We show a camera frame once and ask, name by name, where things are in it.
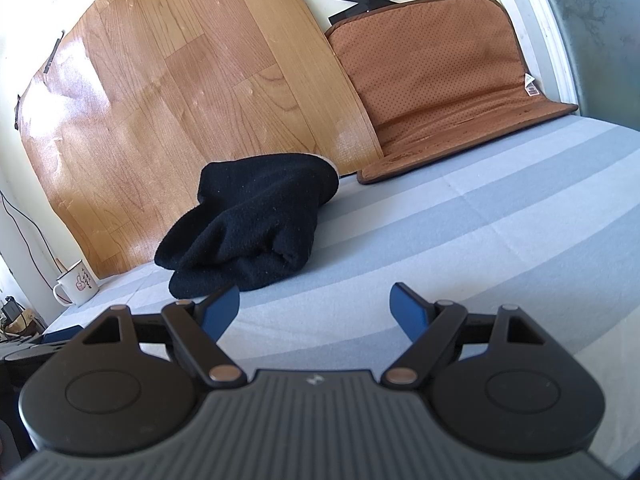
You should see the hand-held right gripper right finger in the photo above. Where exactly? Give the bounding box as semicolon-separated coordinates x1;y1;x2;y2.
382;282;547;391

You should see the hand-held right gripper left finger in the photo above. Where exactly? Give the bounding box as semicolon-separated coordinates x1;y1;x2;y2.
82;285;246;390

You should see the black fleece garment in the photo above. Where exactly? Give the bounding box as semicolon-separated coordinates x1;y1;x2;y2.
153;153;341;300

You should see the wooden object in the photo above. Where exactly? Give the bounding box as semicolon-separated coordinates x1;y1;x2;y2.
7;310;42;337

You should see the white enamel mug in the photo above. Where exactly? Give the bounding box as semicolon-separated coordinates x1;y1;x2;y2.
52;259;100;307

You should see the grey striped bed sheet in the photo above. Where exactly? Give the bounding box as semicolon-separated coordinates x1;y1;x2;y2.
44;112;640;480

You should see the wood pattern vinyl sheet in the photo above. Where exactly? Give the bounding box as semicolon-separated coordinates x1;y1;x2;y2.
17;0;387;281

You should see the brown perforated seat mat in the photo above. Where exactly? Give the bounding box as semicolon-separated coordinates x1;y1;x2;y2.
323;0;580;185

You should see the frosted window glass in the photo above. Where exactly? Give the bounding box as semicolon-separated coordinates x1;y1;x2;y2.
531;0;640;134

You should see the thin black cable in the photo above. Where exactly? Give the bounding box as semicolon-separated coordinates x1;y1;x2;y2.
0;189;32;262

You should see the white window frame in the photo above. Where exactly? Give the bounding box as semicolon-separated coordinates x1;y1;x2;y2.
492;0;584;107

